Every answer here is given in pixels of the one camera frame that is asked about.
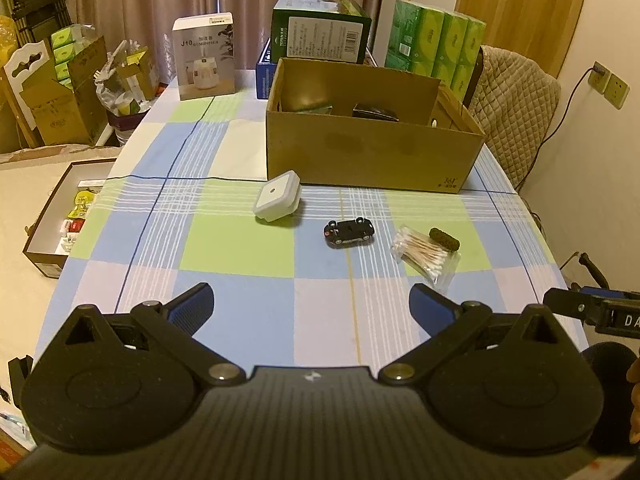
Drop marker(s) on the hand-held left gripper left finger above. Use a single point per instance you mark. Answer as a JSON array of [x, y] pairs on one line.
[[192, 307]]

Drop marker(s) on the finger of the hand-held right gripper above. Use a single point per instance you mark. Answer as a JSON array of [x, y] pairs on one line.
[[594, 270], [570, 304]]

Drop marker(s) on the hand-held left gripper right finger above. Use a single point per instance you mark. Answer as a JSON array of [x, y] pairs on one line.
[[430, 307]]

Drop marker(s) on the brown cardboard box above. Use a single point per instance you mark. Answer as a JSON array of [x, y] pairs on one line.
[[370, 155]]

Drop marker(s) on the black product box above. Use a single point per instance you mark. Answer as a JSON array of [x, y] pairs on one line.
[[375, 111]]

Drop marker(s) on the person's right hand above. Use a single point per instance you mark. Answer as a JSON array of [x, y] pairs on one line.
[[635, 400]]

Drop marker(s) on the bag of cotton swabs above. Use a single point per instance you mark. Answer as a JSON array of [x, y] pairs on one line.
[[422, 255]]

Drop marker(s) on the dark brown cylinder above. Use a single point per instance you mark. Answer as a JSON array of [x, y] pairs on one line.
[[444, 239]]

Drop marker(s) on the black toy car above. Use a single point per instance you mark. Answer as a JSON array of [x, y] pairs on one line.
[[350, 232]]

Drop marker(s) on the white square night light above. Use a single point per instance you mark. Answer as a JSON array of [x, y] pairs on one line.
[[277, 197]]

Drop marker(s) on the pile of small packets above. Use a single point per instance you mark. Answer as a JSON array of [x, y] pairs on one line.
[[77, 220]]

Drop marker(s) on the open shoe box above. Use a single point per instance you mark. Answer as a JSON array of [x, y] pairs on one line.
[[50, 240]]

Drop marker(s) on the quilted chair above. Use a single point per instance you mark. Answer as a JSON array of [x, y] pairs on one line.
[[515, 110]]

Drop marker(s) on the bin with plastic bag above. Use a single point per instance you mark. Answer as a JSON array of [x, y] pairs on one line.
[[112, 90]]

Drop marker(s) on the small open carton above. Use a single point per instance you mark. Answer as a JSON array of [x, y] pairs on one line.
[[142, 75]]

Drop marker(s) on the blue product box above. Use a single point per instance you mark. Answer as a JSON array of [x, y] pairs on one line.
[[264, 75]]

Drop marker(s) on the carton with cutout flap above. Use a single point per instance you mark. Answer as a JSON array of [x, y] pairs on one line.
[[55, 105]]

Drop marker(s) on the white humidifier box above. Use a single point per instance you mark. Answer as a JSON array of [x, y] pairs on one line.
[[202, 60]]

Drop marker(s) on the green tissue multipack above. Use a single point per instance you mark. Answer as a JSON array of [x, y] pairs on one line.
[[435, 45]]

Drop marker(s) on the green tissue packs in carton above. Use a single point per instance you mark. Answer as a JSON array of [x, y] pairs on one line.
[[65, 52]]

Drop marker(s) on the green product box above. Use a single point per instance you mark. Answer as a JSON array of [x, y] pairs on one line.
[[320, 35]]

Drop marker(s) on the yellow plastic bag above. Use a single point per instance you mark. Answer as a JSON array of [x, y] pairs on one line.
[[10, 40]]

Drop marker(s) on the black folding rack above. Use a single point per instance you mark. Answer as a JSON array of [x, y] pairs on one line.
[[35, 0]]

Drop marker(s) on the wall socket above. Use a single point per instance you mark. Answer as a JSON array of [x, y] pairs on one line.
[[597, 77], [619, 91]]

